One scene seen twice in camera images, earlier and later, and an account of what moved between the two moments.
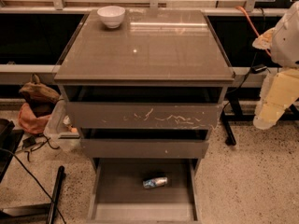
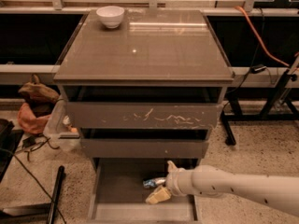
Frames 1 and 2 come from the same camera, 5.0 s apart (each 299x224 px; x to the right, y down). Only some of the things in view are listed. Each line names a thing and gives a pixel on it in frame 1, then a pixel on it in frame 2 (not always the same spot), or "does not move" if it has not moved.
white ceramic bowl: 111,15 does not move
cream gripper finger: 264,40 to 171,166
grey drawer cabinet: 145,96 does not move
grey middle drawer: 142,148 does not move
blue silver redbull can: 154,182 does not move
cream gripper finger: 269,109 to 158,195
